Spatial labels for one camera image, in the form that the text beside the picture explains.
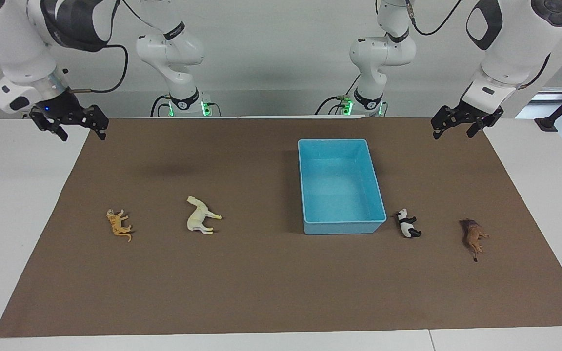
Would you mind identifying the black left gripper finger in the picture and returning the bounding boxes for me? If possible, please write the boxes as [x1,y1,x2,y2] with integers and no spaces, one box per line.
[431,107,464,141]
[466,108,504,139]

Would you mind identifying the black right arm base cable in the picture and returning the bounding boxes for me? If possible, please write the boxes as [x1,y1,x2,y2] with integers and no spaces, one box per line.
[150,94,172,118]

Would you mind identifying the brown table mat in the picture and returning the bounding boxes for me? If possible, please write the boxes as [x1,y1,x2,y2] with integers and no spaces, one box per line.
[0,117,562,338]

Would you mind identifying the orange tiger toy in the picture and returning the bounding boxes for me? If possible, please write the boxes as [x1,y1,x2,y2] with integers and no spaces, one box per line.
[106,209,134,243]

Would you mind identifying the black white panda toy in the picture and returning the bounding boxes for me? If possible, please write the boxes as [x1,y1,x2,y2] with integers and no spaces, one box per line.
[395,208,422,239]

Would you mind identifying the cream white horse toy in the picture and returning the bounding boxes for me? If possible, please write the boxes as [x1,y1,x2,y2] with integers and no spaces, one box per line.
[186,195,223,235]

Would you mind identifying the light blue storage box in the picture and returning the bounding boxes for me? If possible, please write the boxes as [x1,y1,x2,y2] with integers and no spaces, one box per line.
[297,139,387,235]

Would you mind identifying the brown lion toy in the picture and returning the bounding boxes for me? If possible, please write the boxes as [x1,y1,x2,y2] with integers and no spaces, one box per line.
[459,218,490,263]

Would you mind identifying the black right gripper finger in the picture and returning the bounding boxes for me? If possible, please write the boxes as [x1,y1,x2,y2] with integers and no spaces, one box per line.
[29,111,69,142]
[83,104,110,141]

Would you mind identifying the black arm base cable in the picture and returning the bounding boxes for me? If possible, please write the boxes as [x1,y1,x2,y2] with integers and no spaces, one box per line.
[150,94,172,118]
[314,73,361,116]

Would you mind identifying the black left arm base cable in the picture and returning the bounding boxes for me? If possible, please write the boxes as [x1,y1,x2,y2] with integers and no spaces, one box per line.
[314,73,361,116]

